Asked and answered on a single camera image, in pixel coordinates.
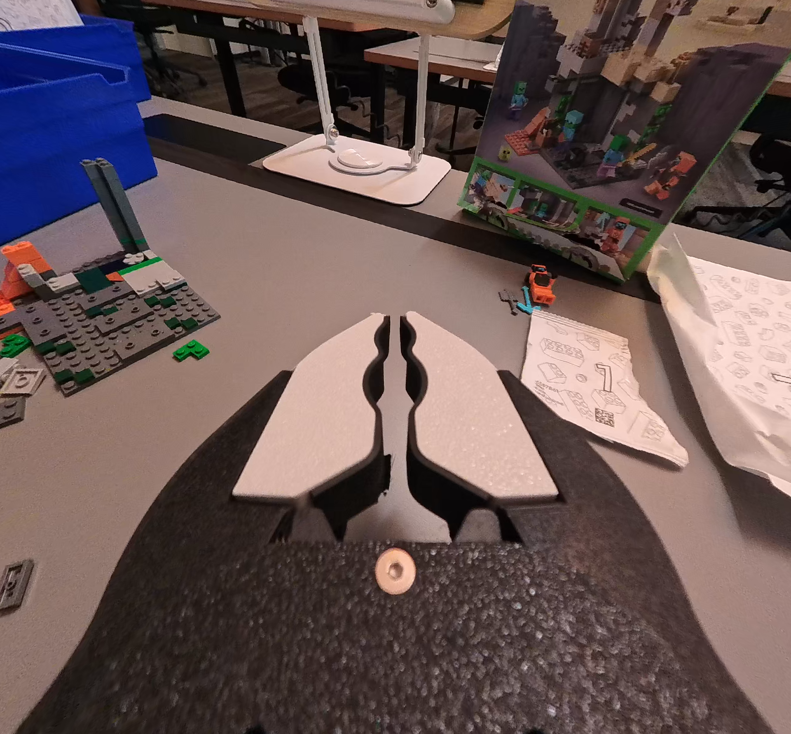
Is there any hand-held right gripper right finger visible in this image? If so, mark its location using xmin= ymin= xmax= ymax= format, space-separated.
xmin=400 ymin=311 xmax=561 ymax=506

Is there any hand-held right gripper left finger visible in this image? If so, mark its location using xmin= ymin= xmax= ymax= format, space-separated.
xmin=232 ymin=312 xmax=393 ymax=507

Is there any blue plastic storage bin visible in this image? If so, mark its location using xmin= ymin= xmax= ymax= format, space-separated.
xmin=0 ymin=45 xmax=158 ymax=246
xmin=77 ymin=12 xmax=153 ymax=104

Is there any orange lego minifigure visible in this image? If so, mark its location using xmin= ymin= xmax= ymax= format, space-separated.
xmin=524 ymin=264 xmax=559 ymax=307

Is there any grey and orange lego build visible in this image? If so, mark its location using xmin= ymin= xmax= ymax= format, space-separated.
xmin=0 ymin=158 xmax=221 ymax=398

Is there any light grey square lego tile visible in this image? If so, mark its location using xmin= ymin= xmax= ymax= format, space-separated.
xmin=0 ymin=366 xmax=47 ymax=398

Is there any small dark grey lego plate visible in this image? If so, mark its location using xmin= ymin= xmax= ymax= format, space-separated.
xmin=0 ymin=559 xmax=36 ymax=611

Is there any lego set box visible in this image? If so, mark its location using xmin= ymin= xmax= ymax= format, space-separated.
xmin=457 ymin=0 xmax=791 ymax=284

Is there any small printed paper bag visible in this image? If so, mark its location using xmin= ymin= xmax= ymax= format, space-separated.
xmin=521 ymin=310 xmax=690 ymax=469

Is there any white stand base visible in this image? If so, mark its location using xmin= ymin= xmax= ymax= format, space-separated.
xmin=225 ymin=0 xmax=532 ymax=206

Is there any large printed paper bag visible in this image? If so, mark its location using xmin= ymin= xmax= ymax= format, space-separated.
xmin=646 ymin=232 xmax=791 ymax=497

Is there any wooden office desk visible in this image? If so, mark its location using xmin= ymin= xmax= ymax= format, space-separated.
xmin=139 ymin=0 xmax=374 ymax=123
xmin=363 ymin=35 xmax=514 ymax=129

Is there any black office chair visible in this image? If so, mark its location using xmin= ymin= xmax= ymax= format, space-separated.
xmin=749 ymin=133 xmax=791 ymax=237

